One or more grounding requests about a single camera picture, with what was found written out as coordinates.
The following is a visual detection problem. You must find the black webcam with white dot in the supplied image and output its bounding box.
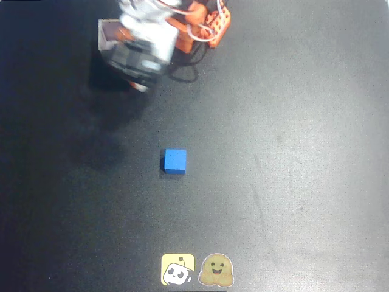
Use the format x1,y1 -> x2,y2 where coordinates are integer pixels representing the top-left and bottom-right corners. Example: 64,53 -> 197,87
102,41 -> 170,91

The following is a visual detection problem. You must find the white cardboard box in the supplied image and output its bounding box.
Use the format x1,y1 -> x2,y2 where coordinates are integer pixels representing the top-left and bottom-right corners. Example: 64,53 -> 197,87
97,18 -> 123,54

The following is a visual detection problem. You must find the white cable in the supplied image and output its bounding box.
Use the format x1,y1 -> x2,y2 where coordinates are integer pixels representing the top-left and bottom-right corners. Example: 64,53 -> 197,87
185,23 -> 214,43

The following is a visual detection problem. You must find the blue cube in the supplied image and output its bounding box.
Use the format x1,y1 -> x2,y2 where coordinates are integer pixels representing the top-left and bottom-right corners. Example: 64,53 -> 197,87
160,148 -> 188,176

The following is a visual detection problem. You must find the smiling hugging face sticker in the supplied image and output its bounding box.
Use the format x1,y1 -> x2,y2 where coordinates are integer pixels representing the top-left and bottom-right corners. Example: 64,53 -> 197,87
198,252 -> 235,287

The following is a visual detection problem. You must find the yellow robot face sticker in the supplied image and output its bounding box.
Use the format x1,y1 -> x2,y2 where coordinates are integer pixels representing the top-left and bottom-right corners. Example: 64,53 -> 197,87
160,253 -> 196,286

